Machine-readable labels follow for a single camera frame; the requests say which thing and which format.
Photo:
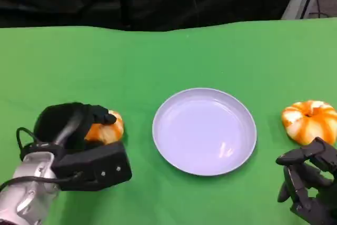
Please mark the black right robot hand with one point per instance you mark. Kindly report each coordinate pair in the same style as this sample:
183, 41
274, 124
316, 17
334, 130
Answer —
316, 183

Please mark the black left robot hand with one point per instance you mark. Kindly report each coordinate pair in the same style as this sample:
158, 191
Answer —
52, 122

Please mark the orange and white toy bread roll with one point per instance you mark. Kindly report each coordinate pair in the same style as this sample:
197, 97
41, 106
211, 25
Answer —
110, 132
302, 125

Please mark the green table cloth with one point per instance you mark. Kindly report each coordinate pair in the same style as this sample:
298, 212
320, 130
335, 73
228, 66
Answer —
105, 64

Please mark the lilac plate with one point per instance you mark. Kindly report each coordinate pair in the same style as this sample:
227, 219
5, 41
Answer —
202, 130

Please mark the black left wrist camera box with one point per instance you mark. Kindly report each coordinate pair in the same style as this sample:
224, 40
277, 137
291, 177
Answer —
105, 167

